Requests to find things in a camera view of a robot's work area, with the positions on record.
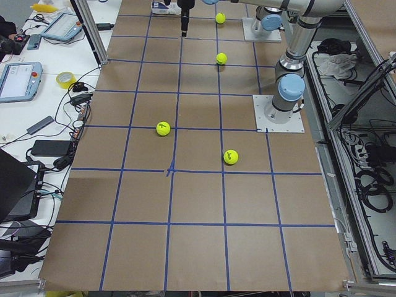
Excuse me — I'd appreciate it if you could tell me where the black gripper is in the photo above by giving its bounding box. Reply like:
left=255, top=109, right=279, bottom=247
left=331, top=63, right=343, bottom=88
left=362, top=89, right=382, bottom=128
left=177, top=0, right=194, bottom=37

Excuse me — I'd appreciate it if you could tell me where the clear tennis ball can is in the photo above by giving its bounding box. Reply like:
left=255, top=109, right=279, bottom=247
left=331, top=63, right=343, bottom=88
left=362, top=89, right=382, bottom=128
left=151, top=1, right=181, bottom=15

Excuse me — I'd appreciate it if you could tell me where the tennis ball far end row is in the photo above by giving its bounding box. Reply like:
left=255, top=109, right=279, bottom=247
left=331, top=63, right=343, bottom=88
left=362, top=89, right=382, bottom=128
left=215, top=12, right=226, bottom=24

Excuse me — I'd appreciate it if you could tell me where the tennis ball middle of row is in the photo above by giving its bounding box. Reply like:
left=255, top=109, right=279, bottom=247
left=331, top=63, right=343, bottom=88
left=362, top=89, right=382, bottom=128
left=216, top=53, right=228, bottom=65

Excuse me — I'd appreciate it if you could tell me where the tennis ball near table centre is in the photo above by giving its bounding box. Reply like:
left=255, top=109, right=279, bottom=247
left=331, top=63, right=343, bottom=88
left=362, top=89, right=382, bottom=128
left=156, top=121, right=171, bottom=136

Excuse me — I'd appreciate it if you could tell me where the tennis ball near base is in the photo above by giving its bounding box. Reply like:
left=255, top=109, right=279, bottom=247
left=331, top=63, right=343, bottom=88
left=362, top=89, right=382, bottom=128
left=223, top=149, right=239, bottom=165

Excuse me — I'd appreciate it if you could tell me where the far blue teach pendant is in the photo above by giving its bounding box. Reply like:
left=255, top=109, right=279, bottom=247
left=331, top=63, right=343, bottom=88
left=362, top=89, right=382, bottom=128
left=40, top=12, right=82, bottom=42

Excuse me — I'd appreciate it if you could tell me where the blue teach pendant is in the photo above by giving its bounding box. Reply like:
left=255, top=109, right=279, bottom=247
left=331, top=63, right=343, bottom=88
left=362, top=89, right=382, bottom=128
left=40, top=12, right=82, bottom=42
left=1, top=62, right=43, bottom=103

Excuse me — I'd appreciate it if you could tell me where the yellow tape roll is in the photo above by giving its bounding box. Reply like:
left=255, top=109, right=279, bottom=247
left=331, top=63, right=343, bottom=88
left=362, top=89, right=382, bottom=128
left=56, top=71, right=77, bottom=90

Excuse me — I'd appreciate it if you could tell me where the white crumpled cloth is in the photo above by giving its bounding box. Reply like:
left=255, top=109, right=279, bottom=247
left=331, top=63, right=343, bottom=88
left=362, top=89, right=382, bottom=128
left=318, top=53, right=358, bottom=80

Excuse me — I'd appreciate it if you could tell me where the grey usb hub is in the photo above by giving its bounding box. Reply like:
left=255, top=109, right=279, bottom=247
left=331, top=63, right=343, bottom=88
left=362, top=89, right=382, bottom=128
left=27, top=116, right=54, bottom=135

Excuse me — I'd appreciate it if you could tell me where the near blue teach pendant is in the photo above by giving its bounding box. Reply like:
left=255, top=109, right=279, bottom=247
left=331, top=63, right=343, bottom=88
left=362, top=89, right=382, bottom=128
left=1, top=62, right=43, bottom=103

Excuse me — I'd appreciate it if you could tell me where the black power adapter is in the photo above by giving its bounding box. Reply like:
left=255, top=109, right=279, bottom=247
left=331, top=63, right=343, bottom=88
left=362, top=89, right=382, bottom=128
left=31, top=140, right=71, bottom=157

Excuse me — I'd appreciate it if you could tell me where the black laptop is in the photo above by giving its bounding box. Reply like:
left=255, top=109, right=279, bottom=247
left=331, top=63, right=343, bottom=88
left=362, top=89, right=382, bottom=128
left=1, top=150, right=44, bottom=222

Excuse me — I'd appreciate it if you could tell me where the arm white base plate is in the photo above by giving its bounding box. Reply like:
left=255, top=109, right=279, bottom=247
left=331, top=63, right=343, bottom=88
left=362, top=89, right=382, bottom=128
left=242, top=17, right=282, bottom=43
left=252, top=95, right=304, bottom=133

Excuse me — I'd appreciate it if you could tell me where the aluminium frame post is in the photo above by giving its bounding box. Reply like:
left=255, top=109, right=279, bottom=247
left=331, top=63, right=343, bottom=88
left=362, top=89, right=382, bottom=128
left=70, top=0, right=108, bottom=66

